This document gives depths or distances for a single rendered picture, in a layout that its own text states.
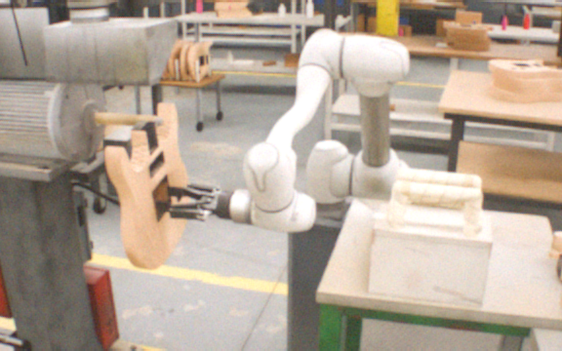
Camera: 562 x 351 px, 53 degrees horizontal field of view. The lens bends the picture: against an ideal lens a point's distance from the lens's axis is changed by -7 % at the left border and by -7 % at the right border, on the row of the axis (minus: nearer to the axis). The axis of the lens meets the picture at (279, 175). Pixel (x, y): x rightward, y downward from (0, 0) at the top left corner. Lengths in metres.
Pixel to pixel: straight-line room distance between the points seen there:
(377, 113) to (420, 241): 0.70
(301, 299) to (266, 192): 1.17
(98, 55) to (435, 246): 0.91
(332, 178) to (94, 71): 1.09
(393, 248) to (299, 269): 1.09
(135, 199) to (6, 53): 0.57
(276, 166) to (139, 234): 0.42
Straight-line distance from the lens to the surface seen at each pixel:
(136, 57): 1.45
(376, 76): 1.80
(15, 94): 1.77
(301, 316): 2.54
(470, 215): 1.34
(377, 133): 2.03
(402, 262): 1.39
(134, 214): 1.53
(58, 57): 1.57
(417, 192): 1.32
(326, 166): 2.26
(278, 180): 1.36
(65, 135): 1.67
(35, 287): 2.01
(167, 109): 1.67
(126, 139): 1.94
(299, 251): 2.38
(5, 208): 1.93
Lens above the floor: 1.70
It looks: 22 degrees down
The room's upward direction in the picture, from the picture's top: straight up
